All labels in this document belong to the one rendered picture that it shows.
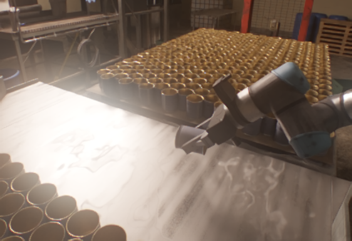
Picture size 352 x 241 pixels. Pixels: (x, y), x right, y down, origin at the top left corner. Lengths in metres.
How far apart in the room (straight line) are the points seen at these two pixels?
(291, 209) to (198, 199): 0.25
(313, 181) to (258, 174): 0.17
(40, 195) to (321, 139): 0.65
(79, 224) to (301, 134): 0.51
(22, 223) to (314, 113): 0.67
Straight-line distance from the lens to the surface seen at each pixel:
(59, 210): 0.67
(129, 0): 5.27
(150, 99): 1.09
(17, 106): 1.33
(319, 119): 0.55
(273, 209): 0.72
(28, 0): 4.98
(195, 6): 9.12
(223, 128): 0.55
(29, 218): 0.67
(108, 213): 0.68
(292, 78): 0.52
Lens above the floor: 1.60
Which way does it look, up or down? 26 degrees down
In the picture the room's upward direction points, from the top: 1 degrees clockwise
